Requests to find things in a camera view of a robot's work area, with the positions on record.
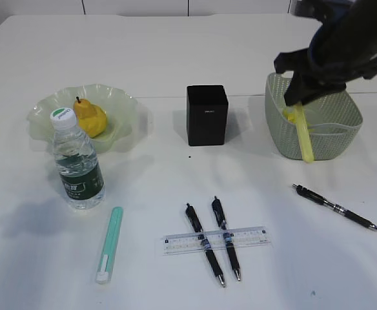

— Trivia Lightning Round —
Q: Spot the teal pen in sleeve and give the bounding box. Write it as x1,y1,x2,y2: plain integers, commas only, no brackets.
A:
96,207,123,284

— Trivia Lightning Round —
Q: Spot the yellow waste paper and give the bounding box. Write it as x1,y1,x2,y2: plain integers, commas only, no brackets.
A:
282,107,315,133

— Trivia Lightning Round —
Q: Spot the yellow pen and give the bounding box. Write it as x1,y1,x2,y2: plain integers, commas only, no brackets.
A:
294,102,314,163

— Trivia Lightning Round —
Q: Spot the black gel pen right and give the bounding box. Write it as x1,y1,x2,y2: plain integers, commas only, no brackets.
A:
292,184,377,231

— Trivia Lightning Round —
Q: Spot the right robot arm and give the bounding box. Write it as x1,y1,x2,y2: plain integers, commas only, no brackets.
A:
274,1,377,107

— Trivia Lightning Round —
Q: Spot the black gel pen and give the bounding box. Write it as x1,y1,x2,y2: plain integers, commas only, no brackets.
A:
185,203,226,287
212,196,241,282
292,184,377,231

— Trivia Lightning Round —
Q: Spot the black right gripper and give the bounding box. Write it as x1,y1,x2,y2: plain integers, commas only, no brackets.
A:
274,22,377,106

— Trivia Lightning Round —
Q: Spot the black square pen holder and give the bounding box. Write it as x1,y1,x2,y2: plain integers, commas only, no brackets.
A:
186,85,229,147

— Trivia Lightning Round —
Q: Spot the clear water bottle green label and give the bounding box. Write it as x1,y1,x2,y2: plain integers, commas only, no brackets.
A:
50,107,105,210

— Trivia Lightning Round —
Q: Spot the yellow pear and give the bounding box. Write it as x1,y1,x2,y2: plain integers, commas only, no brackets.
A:
73,96,108,138

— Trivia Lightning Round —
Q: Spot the clear plastic ruler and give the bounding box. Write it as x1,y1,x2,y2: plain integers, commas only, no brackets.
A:
158,226,271,255

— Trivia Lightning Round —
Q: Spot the green wavy glass plate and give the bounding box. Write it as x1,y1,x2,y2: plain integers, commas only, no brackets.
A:
27,84,139,154

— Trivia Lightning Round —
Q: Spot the black gel pen middle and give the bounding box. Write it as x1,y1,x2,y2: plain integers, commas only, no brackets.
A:
212,196,241,282

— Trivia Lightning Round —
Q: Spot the black gel pen left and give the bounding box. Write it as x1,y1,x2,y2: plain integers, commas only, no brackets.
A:
185,203,226,287

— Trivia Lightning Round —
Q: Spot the green plastic woven basket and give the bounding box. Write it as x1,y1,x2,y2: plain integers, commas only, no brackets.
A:
265,73,363,161

